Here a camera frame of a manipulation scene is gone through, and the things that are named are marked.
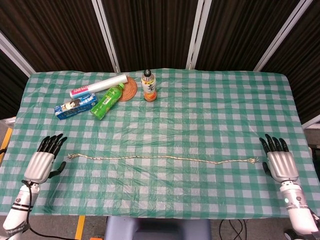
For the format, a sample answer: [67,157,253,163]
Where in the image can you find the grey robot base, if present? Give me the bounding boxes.
[104,216,213,240]

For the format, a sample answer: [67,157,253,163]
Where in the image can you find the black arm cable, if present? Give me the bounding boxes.
[23,179,51,240]

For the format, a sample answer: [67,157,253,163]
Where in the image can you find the yellow floor tape strip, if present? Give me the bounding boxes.
[74,215,86,240]
[0,127,13,163]

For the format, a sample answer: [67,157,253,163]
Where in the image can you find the blue toothpaste box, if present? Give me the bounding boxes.
[54,92,98,121]

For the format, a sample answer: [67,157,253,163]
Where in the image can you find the black floor cables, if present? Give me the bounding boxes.
[219,219,247,240]

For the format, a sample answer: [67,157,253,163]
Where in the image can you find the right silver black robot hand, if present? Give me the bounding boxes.
[258,134,300,183]

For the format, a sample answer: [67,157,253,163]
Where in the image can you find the dark ribbed partition panel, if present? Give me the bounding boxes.
[259,0,320,126]
[0,49,30,121]
[101,0,201,73]
[194,0,301,72]
[0,0,118,73]

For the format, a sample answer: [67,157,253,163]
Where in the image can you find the white food bag roll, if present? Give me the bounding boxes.
[69,73,129,99]

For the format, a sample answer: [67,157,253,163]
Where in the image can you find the green checked tablecloth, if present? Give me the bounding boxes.
[0,67,320,220]

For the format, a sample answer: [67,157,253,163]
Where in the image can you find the orange drink bottle black cap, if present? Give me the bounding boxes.
[141,69,158,103]

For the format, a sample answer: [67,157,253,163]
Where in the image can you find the beige braided rope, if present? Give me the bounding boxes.
[67,153,258,165]

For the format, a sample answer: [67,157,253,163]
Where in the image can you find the white partition post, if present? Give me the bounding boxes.
[186,0,213,70]
[0,31,35,77]
[301,116,320,130]
[91,0,121,73]
[252,0,315,72]

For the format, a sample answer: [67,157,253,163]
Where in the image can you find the green plastic drink bottle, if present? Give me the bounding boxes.
[90,83,125,121]

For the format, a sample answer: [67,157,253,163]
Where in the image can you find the round woven rattan coaster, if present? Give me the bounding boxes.
[117,76,138,102]

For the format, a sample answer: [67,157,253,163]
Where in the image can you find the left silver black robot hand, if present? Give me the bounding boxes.
[23,133,68,185]

